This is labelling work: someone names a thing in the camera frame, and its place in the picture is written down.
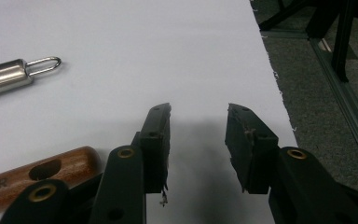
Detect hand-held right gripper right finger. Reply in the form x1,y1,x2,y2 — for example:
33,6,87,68
224,103,280,195

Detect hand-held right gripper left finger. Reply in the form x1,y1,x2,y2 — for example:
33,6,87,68
131,102,172,194

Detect wooden rice paddle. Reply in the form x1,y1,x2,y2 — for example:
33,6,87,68
0,146,103,217

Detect stainless steel ladle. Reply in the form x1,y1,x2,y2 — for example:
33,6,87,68
0,56,62,100

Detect white table sheet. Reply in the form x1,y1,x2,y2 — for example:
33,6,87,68
0,0,298,224

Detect black metal stand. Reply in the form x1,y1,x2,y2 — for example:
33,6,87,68
258,0,358,83

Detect aluminium floor rail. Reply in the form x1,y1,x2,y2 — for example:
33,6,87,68
309,36,358,181

